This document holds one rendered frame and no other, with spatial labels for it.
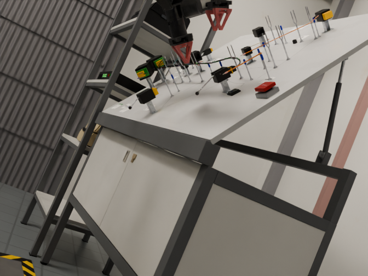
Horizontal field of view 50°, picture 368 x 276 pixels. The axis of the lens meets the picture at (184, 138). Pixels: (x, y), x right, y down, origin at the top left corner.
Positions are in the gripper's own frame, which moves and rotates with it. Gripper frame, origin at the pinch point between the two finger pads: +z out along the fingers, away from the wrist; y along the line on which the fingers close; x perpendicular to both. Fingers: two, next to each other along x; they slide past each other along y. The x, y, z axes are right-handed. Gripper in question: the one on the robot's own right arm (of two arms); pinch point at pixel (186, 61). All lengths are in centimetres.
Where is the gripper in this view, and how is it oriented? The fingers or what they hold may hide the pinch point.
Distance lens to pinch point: 146.6
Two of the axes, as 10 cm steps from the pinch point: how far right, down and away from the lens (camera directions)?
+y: -2.9, -2.1, 9.3
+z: 2.6, 9.2, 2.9
